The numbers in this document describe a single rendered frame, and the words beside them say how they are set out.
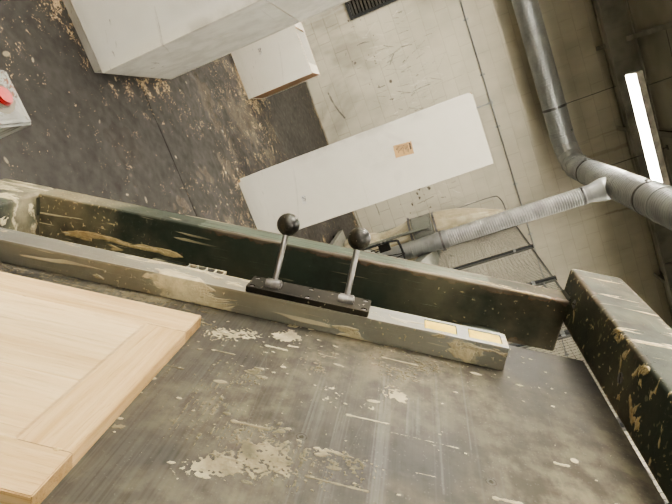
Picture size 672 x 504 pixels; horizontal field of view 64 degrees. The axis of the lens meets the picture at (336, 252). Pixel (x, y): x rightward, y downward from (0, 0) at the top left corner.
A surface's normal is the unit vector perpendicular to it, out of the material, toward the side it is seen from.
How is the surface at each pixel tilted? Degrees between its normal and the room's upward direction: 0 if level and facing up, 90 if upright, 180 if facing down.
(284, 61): 90
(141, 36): 90
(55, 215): 90
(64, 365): 60
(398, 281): 90
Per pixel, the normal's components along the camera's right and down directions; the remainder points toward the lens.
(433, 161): -0.16, 0.26
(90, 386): 0.16, -0.93
